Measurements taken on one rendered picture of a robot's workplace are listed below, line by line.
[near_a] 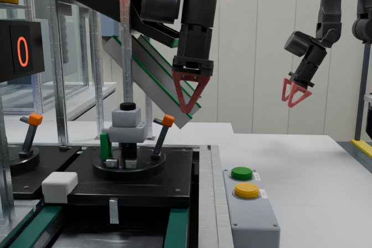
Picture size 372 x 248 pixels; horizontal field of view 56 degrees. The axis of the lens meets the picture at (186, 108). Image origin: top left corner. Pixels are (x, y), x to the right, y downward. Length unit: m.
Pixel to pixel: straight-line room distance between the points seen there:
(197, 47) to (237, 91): 3.36
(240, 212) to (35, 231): 0.30
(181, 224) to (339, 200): 0.43
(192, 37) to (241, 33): 3.30
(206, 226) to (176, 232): 0.04
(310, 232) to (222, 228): 0.26
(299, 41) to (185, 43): 0.62
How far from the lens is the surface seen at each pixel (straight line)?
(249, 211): 0.56
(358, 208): 0.85
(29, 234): 0.57
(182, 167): 0.68
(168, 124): 0.65
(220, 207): 0.56
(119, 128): 0.65
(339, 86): 4.17
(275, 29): 3.93
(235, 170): 0.67
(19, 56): 0.49
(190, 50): 0.59
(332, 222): 0.78
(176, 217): 0.56
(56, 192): 0.62
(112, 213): 0.59
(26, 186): 0.66
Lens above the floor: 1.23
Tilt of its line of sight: 13 degrees down
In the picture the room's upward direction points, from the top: straight up
